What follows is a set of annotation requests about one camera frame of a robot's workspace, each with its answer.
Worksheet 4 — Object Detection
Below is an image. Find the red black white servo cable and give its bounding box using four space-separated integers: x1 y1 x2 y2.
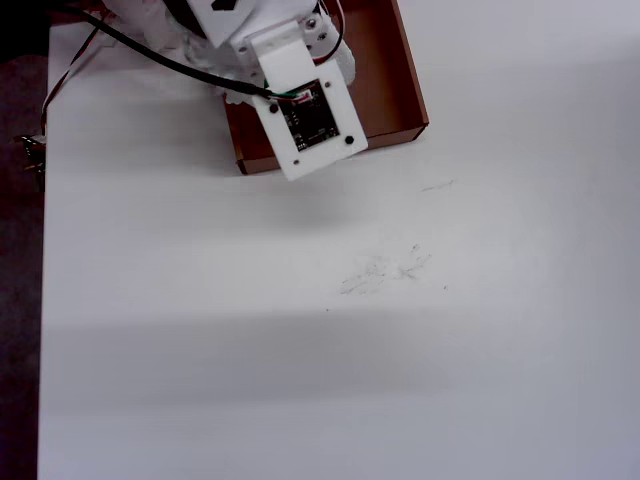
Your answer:
318 0 350 35

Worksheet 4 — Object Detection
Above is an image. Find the brown cardboard box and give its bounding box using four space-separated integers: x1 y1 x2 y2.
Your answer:
222 0 431 176

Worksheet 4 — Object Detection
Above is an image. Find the yellow black connector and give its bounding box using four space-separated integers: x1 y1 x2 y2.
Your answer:
12 132 49 177

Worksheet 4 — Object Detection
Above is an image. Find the black camera cable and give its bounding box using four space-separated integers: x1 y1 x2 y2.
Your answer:
47 0 274 99

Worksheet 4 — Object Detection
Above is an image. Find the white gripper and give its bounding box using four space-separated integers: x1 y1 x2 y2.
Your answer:
185 0 359 106

